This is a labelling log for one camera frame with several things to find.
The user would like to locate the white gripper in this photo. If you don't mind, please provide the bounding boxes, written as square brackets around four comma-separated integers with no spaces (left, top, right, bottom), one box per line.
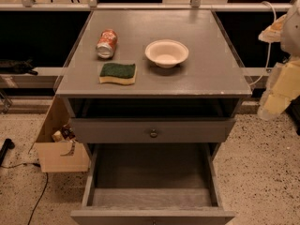
[257,15,300,121]

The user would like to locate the green and yellow sponge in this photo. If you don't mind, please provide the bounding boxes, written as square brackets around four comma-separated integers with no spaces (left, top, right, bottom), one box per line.
[99,63,137,85]

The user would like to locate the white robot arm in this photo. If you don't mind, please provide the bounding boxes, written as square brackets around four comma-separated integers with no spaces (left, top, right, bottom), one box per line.
[258,0,300,120]

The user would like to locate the grey drawer cabinet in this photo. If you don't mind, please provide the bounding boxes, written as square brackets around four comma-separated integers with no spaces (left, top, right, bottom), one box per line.
[55,8,253,161]

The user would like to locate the round metal drawer knob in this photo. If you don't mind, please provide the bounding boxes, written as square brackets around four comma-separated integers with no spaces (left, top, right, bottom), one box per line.
[149,129,158,138]

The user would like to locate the grey open middle drawer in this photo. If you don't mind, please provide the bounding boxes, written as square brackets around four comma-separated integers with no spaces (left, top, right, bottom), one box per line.
[71,143,235,225]

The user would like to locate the grey top drawer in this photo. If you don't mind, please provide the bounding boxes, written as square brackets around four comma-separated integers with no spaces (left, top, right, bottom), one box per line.
[70,118,235,143]

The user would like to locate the white paper bowl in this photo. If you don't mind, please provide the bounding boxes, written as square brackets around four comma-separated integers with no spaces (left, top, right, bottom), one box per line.
[144,39,189,68]

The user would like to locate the orange soda can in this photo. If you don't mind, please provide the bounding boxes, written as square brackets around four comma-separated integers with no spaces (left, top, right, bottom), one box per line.
[96,29,118,59]

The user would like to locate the cardboard box with items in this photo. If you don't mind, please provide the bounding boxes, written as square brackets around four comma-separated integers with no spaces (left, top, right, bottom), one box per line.
[35,97,90,173]

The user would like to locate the black object on shelf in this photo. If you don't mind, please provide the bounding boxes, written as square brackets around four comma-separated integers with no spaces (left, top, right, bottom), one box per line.
[0,59,38,76]

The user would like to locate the black cylindrical floor object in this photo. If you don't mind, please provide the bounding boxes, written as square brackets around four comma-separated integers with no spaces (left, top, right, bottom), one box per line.
[0,139,15,166]

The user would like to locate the white cable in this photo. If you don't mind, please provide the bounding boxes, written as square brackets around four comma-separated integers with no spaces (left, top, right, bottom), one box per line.
[248,0,278,87]

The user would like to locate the metal frame rail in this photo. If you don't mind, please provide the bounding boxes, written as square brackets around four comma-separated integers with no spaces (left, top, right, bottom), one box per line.
[0,0,270,10]

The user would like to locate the black floor cable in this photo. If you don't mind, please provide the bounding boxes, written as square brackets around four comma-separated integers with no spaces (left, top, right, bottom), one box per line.
[0,161,50,225]

